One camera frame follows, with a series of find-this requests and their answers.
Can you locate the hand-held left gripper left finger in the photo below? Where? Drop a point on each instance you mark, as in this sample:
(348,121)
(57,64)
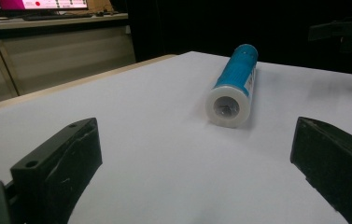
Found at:
(55,174)

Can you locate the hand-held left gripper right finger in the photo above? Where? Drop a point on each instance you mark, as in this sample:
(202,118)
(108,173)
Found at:
(338,161)

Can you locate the blue and white cylindrical tube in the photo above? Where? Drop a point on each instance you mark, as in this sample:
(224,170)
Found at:
(237,81)

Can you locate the black curtain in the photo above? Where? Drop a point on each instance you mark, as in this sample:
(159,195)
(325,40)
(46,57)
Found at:
(242,25)

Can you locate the black keyboard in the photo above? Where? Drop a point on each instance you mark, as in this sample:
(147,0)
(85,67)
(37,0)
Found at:
(57,16)

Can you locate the computer monitor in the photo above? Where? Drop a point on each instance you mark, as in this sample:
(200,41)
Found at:
(43,4)

